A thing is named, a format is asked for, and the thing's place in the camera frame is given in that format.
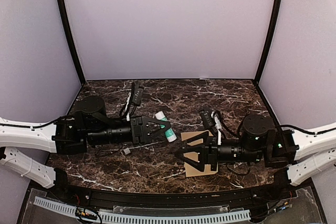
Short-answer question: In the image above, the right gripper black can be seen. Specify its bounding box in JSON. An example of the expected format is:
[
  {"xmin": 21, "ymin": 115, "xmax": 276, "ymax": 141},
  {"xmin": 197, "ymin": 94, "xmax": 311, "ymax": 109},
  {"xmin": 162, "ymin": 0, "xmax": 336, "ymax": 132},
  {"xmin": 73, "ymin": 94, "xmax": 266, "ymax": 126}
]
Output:
[{"xmin": 174, "ymin": 131, "xmax": 263, "ymax": 172}]

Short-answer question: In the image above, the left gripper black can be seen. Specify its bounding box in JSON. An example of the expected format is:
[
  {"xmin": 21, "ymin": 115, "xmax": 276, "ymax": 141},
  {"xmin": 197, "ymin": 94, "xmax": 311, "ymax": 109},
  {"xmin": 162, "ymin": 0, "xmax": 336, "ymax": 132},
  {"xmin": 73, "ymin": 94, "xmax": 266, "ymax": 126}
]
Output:
[{"xmin": 87, "ymin": 115, "xmax": 171, "ymax": 146}]

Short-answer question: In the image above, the green white glue stick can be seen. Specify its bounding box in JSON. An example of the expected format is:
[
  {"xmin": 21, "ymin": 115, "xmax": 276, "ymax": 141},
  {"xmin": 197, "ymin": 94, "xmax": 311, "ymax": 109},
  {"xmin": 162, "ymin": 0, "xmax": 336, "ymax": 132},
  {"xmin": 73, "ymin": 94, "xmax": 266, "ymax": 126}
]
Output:
[{"xmin": 155, "ymin": 111, "xmax": 177, "ymax": 143}]

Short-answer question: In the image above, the brown paper envelope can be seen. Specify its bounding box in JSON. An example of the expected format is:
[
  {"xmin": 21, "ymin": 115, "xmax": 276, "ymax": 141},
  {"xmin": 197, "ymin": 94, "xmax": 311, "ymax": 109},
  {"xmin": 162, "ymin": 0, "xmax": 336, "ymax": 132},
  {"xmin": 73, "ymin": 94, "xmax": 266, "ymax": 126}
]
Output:
[{"xmin": 180, "ymin": 129, "xmax": 218, "ymax": 178}]

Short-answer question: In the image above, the small grey glue cap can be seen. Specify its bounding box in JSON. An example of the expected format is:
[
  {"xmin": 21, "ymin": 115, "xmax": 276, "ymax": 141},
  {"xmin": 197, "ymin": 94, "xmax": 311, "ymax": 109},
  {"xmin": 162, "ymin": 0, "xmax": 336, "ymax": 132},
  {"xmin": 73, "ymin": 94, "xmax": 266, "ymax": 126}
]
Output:
[{"xmin": 122, "ymin": 148, "xmax": 131, "ymax": 155}]

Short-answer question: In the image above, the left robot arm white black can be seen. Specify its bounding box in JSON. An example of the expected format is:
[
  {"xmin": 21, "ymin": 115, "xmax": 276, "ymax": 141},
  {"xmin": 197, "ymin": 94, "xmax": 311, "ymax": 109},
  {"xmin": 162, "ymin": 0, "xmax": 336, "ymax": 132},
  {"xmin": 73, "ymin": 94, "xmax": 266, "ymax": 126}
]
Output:
[{"xmin": 1, "ymin": 96, "xmax": 171, "ymax": 201}]

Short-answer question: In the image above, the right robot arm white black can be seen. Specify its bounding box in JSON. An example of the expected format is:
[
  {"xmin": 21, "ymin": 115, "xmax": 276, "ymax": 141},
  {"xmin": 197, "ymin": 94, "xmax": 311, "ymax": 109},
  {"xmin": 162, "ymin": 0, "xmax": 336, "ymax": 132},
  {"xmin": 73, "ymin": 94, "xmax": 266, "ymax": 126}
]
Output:
[{"xmin": 176, "ymin": 114, "xmax": 335, "ymax": 200}]

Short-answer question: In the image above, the white slotted cable duct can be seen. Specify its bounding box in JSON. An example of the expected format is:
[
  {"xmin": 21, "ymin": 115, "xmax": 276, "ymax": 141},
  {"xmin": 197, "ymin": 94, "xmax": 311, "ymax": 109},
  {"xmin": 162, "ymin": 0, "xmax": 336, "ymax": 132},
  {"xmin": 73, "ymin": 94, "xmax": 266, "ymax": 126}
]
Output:
[{"xmin": 34, "ymin": 197, "xmax": 251, "ymax": 223}]

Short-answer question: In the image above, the black front table rail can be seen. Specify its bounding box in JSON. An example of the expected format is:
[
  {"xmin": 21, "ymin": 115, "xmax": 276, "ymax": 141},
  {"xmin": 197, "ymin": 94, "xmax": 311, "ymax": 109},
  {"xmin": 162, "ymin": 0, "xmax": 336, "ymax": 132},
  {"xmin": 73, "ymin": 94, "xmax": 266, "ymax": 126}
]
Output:
[{"xmin": 31, "ymin": 174, "xmax": 297, "ymax": 209}]

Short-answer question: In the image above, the black frame post left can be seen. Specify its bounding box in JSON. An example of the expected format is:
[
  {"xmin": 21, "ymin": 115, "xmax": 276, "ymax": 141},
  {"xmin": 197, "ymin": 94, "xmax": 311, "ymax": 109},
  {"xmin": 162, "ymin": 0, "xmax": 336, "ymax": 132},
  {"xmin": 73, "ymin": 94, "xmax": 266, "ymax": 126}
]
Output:
[{"xmin": 57, "ymin": 0, "xmax": 86, "ymax": 85}]

